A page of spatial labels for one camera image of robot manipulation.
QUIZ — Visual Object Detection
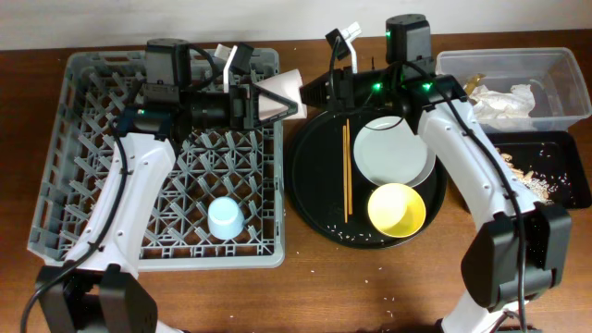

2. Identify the white round plate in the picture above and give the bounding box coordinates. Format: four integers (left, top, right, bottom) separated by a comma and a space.
353, 117, 436, 187

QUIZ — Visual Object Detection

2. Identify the crumpled white paper napkin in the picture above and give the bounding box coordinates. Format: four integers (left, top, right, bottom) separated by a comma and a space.
469, 84, 536, 120

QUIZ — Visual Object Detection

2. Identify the pile of food scraps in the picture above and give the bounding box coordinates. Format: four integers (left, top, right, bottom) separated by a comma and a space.
496, 148, 552, 204

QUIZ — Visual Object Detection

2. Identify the pink plastic cup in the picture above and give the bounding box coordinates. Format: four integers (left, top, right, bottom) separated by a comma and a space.
256, 69, 307, 120

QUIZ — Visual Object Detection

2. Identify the grey plastic dishwasher rack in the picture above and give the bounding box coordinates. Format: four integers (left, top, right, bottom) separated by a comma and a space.
28, 51, 285, 272

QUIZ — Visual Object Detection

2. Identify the round black tray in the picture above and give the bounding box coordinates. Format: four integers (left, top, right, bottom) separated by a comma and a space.
285, 112, 448, 249

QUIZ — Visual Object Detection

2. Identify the clear plastic bin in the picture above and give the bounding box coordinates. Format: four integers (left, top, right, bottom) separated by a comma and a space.
436, 47, 591, 133

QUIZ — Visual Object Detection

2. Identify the yellow plastic bowl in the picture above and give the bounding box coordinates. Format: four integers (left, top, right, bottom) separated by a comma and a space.
366, 183, 426, 239

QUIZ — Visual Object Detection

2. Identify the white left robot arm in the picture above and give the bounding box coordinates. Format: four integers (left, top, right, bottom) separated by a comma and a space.
30, 38, 304, 332

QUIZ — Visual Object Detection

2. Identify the light blue plastic cup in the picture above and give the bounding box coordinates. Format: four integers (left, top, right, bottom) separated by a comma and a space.
207, 197, 245, 241

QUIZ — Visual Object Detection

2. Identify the black rectangular food tray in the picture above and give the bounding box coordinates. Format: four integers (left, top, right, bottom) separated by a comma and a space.
488, 131, 591, 209

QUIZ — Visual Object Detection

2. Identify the wooden chopstick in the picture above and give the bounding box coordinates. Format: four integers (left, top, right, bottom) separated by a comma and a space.
345, 118, 353, 216
342, 125, 349, 224

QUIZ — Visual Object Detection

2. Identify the brown banana peel scrap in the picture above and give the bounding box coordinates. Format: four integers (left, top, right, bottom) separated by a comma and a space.
463, 73, 486, 95

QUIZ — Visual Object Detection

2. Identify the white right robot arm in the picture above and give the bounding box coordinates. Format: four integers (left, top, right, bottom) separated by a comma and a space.
273, 14, 572, 332

